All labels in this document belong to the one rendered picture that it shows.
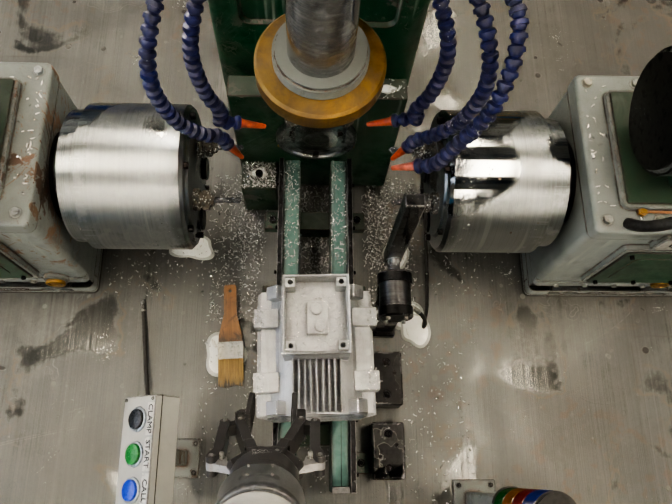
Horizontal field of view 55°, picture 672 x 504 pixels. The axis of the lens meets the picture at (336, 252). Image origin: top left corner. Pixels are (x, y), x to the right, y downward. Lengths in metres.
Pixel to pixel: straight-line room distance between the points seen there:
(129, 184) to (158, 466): 0.42
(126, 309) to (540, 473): 0.86
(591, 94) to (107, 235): 0.83
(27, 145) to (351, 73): 0.53
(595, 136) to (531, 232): 0.19
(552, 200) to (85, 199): 0.74
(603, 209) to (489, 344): 0.40
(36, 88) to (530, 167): 0.80
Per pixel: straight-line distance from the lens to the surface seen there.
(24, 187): 1.09
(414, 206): 0.91
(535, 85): 1.62
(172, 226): 1.07
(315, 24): 0.78
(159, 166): 1.05
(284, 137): 1.20
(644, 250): 1.18
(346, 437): 1.16
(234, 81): 1.12
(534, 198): 1.09
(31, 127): 1.13
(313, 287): 1.00
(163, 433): 1.03
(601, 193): 1.11
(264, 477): 0.66
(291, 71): 0.87
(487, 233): 1.10
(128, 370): 1.33
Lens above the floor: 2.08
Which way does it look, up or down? 71 degrees down
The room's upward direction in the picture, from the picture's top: 8 degrees clockwise
